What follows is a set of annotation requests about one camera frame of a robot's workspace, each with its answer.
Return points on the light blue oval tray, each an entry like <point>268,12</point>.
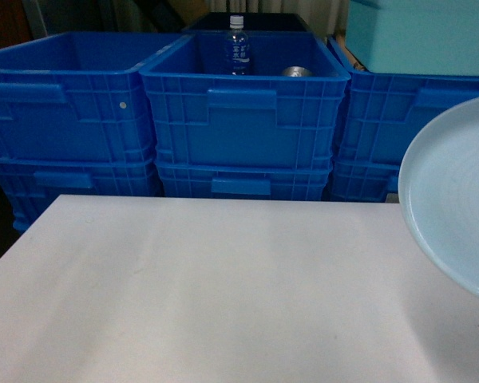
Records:
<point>438,190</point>

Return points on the blue crate bottom middle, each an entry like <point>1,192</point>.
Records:
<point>221,182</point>

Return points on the blue crate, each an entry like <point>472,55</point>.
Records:
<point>361,181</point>
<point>381,113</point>
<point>31,186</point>
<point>221,182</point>
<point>203,115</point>
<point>78,96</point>

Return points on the blue crate top middle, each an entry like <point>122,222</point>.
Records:
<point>203,115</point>

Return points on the blue crate bottom right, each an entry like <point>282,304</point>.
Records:
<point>361,181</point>

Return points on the silver metal can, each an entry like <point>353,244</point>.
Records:
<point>297,71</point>

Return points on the clear water bottle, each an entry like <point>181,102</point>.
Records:
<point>237,47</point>

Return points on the blue crate top right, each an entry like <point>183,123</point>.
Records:
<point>381,113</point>

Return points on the blue crate top left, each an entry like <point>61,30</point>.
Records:
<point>78,96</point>

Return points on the blue crate bottom left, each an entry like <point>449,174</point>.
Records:
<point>31,186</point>

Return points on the teal foam box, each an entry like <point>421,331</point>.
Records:
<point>415,37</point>

